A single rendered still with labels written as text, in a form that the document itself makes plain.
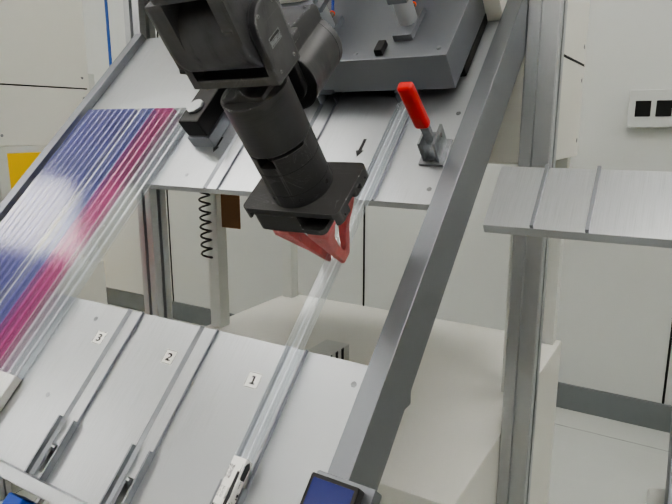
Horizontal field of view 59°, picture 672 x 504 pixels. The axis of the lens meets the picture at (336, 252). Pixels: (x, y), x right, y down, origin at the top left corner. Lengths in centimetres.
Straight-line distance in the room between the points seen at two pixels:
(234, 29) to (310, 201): 17
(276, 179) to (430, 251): 16
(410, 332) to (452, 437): 39
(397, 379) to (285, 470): 12
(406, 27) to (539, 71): 20
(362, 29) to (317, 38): 25
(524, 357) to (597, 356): 154
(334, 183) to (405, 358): 17
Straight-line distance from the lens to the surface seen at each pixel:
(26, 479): 67
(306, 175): 50
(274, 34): 44
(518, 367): 89
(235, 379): 58
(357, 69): 73
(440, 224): 57
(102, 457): 64
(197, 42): 44
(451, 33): 70
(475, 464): 85
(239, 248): 302
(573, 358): 242
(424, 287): 55
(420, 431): 92
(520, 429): 92
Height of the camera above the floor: 106
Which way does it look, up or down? 12 degrees down
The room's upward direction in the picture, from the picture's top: straight up
